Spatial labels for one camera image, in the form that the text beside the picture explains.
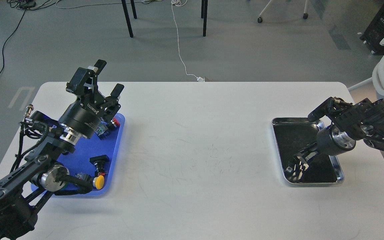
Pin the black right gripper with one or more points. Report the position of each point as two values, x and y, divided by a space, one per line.
331 142

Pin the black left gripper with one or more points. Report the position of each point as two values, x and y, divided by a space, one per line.
84 115

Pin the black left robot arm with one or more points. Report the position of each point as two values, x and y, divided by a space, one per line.
36 174

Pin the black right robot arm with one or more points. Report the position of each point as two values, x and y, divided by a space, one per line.
350 123

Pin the metal tray with black mat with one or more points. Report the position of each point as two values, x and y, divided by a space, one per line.
293 134

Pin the blue plastic tray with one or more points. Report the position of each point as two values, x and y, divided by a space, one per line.
78 162

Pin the white chair base with wheels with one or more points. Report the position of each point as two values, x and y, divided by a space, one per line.
274 9

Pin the black equipment case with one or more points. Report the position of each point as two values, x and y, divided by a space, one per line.
374 33

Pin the red push button switch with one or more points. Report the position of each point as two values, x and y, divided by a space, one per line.
113 124

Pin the black push button switch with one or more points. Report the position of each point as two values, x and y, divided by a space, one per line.
99 163

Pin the yellow push button switch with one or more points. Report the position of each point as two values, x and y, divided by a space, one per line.
96 182

